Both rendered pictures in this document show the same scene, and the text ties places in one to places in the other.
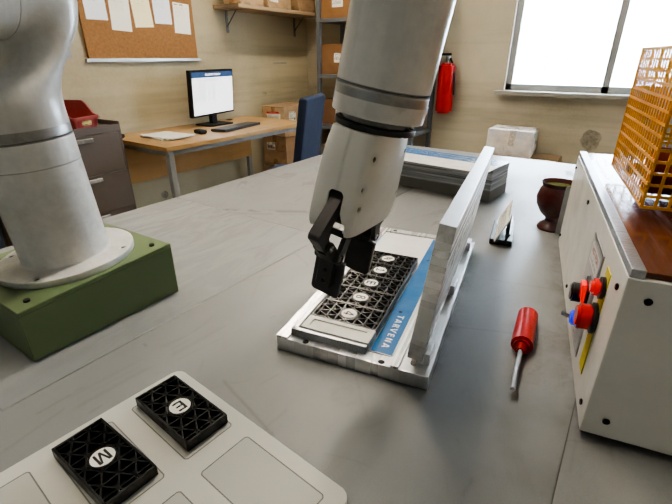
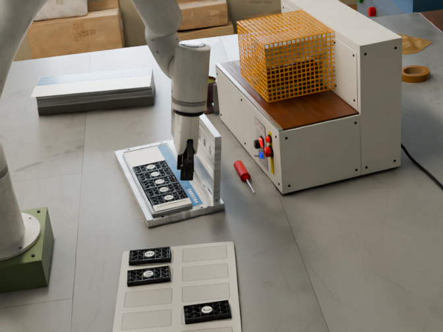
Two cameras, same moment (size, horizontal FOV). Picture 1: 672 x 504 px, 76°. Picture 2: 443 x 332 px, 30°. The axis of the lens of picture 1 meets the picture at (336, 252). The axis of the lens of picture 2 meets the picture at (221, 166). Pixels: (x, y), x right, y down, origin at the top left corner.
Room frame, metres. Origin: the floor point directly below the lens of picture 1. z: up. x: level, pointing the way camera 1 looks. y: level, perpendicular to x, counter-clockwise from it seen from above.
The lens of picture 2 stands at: (-1.07, 1.05, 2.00)
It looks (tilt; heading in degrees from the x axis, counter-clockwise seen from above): 27 degrees down; 322
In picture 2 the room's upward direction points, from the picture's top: 6 degrees counter-clockwise
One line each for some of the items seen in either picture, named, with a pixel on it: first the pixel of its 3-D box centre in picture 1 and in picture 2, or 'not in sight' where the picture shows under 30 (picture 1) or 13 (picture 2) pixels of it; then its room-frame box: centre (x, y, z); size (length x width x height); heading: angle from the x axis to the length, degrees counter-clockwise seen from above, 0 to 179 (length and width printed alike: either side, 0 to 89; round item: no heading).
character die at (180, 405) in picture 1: (180, 409); (149, 255); (0.35, 0.17, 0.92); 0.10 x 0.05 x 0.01; 51
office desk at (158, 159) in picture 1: (219, 175); not in sight; (3.44, 0.95, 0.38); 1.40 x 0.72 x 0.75; 146
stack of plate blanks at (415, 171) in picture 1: (434, 170); (96, 90); (1.30, -0.30, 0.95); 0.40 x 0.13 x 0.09; 51
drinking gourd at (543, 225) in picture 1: (555, 205); (206, 95); (0.93, -0.50, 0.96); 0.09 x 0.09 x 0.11
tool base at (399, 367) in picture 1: (395, 280); (165, 176); (0.64, -0.10, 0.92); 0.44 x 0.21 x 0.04; 157
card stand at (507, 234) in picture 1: (502, 229); not in sight; (0.89, -0.37, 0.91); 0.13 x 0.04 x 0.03; 157
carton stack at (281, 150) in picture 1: (300, 143); not in sight; (4.62, 0.38, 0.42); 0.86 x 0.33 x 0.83; 146
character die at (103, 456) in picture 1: (103, 461); (148, 275); (0.29, 0.22, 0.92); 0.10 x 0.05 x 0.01; 54
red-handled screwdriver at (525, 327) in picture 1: (521, 346); (246, 178); (0.46, -0.25, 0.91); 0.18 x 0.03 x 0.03; 152
